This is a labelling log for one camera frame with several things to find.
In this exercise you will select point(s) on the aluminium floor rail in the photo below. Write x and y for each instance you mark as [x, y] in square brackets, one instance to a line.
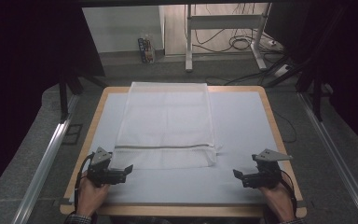
[43, 161]
[335, 155]

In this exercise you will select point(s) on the black metal stand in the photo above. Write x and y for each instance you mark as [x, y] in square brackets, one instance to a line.
[63, 96]
[317, 96]

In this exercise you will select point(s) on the person's left hand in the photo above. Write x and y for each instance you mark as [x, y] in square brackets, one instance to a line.
[90, 197]

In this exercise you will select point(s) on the person's right hand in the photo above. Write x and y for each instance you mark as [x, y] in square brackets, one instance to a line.
[278, 200]

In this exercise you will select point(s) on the black curtain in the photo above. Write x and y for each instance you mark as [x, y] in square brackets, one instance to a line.
[348, 62]
[28, 62]

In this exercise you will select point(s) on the white metal desk frame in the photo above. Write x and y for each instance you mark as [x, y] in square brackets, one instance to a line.
[223, 21]

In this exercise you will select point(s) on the white mesh laundry bag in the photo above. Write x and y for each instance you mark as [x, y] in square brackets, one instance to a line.
[167, 124]

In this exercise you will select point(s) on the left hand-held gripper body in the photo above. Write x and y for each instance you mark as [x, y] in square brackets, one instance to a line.
[101, 169]

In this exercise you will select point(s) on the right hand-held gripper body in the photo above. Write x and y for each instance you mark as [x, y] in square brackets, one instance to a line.
[267, 174]

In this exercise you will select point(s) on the white power strip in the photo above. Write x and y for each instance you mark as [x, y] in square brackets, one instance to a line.
[282, 70]

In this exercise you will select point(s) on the pack of drink bottles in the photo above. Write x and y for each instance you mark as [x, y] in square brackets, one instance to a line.
[146, 51]

